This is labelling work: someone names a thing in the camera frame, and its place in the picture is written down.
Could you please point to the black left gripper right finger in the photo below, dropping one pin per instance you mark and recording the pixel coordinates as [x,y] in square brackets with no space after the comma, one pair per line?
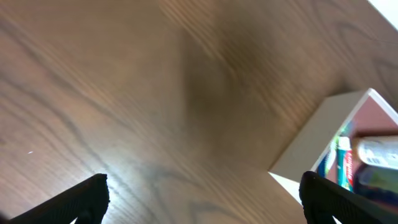
[326,202]

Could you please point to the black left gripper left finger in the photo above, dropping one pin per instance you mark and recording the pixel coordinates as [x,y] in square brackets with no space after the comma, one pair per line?
[86,202]

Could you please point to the blue disposable razor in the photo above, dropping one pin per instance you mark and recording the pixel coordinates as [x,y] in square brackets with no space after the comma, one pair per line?
[323,167]

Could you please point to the green toothbrush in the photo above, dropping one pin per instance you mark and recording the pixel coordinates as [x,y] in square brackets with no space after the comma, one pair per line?
[333,145]

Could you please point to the teal white toothpaste tube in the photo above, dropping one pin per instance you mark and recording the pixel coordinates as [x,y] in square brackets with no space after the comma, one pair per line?
[344,163]

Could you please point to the white cosmetic squeeze tube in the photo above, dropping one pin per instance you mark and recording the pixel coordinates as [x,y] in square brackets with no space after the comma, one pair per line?
[379,151]

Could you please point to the white box pink interior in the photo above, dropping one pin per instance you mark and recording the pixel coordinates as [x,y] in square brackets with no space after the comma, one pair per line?
[366,110]

